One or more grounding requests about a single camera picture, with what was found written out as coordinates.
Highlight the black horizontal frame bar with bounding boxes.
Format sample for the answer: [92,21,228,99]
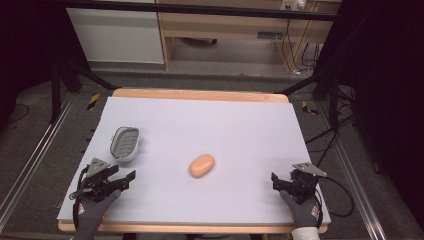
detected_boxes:
[61,0,337,22]

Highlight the white cabinet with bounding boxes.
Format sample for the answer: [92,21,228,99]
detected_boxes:
[66,7,165,65]

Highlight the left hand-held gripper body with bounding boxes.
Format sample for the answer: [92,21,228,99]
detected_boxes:
[69,157,122,203]

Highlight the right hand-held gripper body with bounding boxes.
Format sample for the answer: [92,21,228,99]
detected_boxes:
[289,162,328,205]

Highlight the yellow black floor tape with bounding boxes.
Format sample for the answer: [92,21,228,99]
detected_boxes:
[86,92,101,111]
[301,100,320,116]

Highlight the left hand-held gripper cable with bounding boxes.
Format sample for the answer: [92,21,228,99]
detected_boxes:
[68,165,89,229]

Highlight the black curtain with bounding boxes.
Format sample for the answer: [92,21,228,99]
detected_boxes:
[315,0,424,231]
[0,0,88,129]

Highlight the hand-held gripper cable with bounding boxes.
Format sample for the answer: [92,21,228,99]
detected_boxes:
[68,165,89,229]
[315,175,355,219]

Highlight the white table mat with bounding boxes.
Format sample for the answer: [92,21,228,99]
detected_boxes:
[56,96,332,225]

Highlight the right hand-held gripper cable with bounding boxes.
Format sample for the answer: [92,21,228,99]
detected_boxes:
[315,175,355,219]

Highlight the wooden desk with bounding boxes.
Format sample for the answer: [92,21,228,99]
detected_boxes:
[155,0,343,73]

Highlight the black metal stand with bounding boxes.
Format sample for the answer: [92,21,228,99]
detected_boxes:
[49,59,119,125]
[274,66,343,132]

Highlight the white power strip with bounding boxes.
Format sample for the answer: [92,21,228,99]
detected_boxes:
[280,0,307,11]

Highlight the aluminium floor rail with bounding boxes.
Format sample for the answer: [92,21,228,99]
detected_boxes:
[0,92,77,232]
[318,101,392,240]

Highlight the wooden table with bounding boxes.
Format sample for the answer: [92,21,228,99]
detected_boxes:
[57,87,329,235]

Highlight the cables under desk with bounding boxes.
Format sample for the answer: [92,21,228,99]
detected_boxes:
[280,19,322,73]

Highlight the grey soap dish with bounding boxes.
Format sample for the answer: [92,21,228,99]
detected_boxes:
[109,126,142,163]

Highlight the person's left hand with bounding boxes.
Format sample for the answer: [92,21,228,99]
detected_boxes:
[71,189,122,240]

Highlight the person's right hand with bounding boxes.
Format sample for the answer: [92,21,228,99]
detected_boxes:
[279,189,322,230]

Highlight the black floor cables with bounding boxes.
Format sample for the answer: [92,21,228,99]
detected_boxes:
[303,84,357,168]

